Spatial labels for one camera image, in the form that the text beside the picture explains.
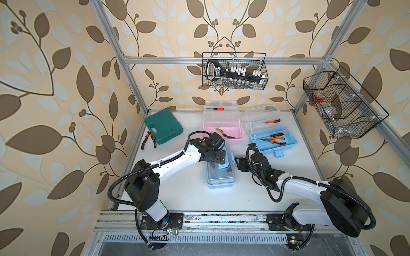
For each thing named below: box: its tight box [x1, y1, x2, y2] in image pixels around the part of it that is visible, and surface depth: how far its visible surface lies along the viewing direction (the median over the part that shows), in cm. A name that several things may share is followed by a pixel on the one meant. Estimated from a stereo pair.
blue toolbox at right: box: [249, 125, 298, 158], surface depth 103 cm
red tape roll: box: [315, 93, 326, 102], surface depth 83 cm
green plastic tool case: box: [144, 108, 184, 145], surface depth 111 cm
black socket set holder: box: [206, 59, 266, 84], surface depth 86 cm
